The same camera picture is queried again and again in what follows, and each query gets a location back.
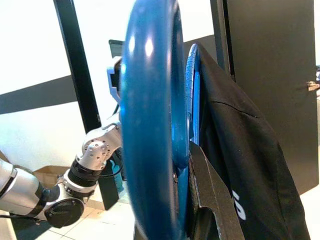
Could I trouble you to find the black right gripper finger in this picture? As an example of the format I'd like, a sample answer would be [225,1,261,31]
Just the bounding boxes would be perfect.
[187,142,247,240]

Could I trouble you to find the black jersey with teal print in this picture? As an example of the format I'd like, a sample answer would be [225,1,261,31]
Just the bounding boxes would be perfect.
[192,43,312,240]

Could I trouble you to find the blue plastic hanger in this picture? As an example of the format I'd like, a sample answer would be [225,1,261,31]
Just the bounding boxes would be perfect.
[119,0,201,240]

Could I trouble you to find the black pillar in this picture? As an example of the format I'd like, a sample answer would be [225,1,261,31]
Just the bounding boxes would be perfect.
[53,0,120,211]

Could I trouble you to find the dark brown door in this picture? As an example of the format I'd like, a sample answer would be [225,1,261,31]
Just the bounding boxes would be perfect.
[209,0,316,196]

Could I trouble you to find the open brown cardboard box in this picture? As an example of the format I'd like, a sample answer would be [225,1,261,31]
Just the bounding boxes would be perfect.
[31,164,73,193]

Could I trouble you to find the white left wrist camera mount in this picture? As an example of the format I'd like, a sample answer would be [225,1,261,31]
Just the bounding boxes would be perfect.
[106,55,124,107]

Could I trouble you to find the metal door handle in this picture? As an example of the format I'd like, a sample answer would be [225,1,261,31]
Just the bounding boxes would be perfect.
[305,80,320,92]

